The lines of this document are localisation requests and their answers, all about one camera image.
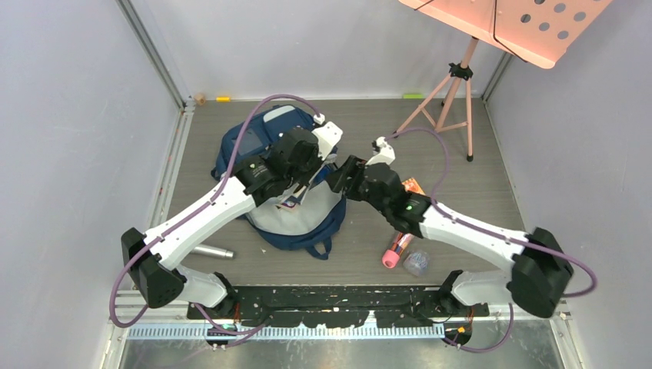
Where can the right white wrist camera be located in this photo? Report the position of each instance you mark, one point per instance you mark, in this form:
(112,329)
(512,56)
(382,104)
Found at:
(383,152)

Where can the silver metal bottle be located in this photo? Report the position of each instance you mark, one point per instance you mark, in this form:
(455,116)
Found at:
(213,252)

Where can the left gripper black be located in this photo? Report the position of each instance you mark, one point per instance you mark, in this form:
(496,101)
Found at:
(316,161)

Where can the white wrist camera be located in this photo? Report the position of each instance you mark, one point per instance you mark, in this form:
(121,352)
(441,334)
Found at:
(383,152)
(328,135)

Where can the small wooden block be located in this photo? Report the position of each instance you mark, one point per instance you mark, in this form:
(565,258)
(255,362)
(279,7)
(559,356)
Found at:
(199,99)

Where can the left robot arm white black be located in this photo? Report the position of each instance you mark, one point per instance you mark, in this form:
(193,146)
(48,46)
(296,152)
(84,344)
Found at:
(153,258)

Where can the navy blue backpack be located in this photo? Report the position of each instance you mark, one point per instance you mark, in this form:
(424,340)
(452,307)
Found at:
(305,223)

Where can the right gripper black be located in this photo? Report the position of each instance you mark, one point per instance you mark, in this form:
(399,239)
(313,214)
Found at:
(354,167)

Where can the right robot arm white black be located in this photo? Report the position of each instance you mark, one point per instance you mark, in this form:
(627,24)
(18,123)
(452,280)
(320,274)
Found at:
(532,271)

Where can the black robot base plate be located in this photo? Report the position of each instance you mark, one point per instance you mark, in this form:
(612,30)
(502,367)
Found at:
(340,306)

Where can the small orange booklet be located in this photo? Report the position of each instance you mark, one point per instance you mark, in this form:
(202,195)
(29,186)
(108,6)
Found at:
(412,185)

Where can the clear bag of clips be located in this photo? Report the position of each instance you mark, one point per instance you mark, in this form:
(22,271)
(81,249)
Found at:
(416,263)

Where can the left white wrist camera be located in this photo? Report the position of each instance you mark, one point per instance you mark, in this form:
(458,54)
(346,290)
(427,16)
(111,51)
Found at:
(328,135)

